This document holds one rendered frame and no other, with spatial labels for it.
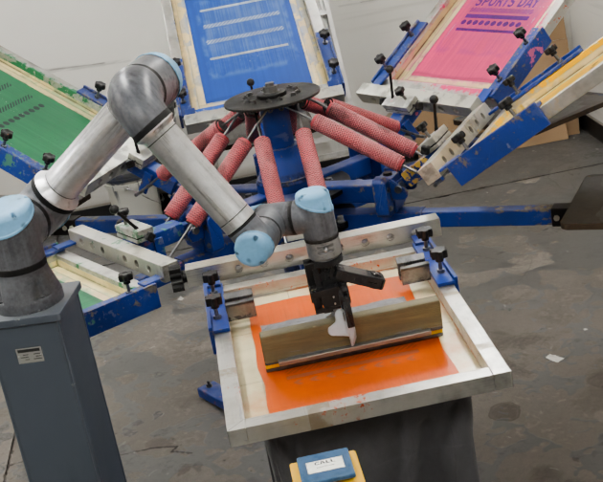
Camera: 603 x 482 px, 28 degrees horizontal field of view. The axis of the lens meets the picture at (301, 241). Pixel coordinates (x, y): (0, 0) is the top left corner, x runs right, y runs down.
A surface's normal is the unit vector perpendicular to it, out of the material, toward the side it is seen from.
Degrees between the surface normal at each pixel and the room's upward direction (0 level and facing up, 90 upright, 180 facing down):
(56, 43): 90
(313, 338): 95
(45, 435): 90
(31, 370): 90
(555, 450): 0
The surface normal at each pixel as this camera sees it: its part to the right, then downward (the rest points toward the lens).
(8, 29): 0.12, 0.33
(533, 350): -0.17, -0.92
